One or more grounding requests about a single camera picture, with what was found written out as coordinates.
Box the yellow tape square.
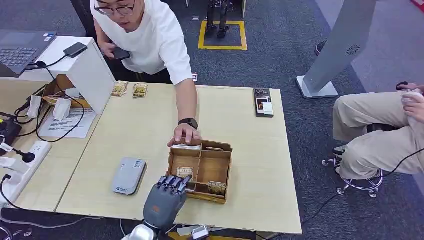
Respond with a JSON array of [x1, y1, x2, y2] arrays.
[[197, 20, 248, 52]]

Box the patterned card in slot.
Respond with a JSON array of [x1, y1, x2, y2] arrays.
[[207, 180, 227, 197]]

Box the white power adapter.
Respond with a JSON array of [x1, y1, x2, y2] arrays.
[[52, 97, 73, 121], [26, 95, 44, 119]]

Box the person in white shirt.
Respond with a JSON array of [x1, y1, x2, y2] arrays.
[[89, 0, 203, 149]]

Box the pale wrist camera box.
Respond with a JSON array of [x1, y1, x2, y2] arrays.
[[191, 225, 211, 240]]

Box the printed paper sheet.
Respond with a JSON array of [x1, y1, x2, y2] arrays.
[[38, 107, 97, 139]]

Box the black desk cable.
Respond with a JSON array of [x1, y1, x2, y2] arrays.
[[25, 60, 86, 144]]

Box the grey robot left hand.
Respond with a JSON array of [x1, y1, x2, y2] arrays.
[[142, 174, 193, 231]]

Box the seated person's hand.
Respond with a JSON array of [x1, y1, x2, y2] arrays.
[[402, 83, 424, 124]]

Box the white leaning floor stand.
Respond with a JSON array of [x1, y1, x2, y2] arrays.
[[295, 0, 378, 100]]

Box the wooden compartment box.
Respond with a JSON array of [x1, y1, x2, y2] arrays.
[[166, 139, 234, 205]]

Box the person's right hand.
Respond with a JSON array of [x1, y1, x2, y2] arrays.
[[98, 41, 117, 61]]

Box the seated person in beige trousers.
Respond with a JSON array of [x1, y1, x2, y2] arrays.
[[331, 82, 424, 182]]

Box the black phone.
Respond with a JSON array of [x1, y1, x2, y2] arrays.
[[110, 46, 132, 62]]

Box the black device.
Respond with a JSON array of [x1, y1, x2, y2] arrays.
[[0, 112, 23, 148]]

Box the patterned card stack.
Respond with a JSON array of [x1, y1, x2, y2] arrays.
[[132, 82, 149, 99], [111, 80, 129, 98]]

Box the black wristwatch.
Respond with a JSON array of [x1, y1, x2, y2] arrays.
[[177, 117, 200, 131]]

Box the black plug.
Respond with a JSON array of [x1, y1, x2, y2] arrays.
[[12, 148, 37, 164]]

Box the white desk riser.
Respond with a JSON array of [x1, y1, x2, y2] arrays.
[[42, 36, 117, 116]]

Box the black smartphone with photo case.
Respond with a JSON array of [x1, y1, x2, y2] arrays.
[[253, 87, 275, 119]]

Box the black robot legs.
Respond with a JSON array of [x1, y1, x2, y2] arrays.
[[204, 0, 232, 40]]

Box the red object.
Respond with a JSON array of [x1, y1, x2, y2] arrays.
[[410, 0, 424, 15]]

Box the grey flat card reader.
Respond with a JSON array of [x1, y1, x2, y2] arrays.
[[111, 156, 148, 196]]

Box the person's left hand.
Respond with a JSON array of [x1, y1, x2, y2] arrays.
[[166, 122, 203, 149]]

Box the chrome wheeled stool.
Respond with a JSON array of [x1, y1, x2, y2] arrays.
[[320, 155, 384, 199]]

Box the white plug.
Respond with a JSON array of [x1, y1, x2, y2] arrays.
[[0, 156, 21, 174]]

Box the white power strip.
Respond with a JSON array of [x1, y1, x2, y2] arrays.
[[0, 140, 53, 207]]

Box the grey laptop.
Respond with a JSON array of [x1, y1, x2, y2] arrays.
[[0, 29, 58, 79]]

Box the brown cardboard box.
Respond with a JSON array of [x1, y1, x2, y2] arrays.
[[42, 74, 92, 109]]

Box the black glasses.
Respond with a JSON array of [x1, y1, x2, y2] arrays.
[[93, 0, 137, 17]]

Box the black floor cable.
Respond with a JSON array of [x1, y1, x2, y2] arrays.
[[299, 149, 424, 227]]

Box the white card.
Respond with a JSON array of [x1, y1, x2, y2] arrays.
[[171, 143, 203, 151]]

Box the patterned card lying flat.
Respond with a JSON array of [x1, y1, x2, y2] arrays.
[[176, 166, 194, 180]]

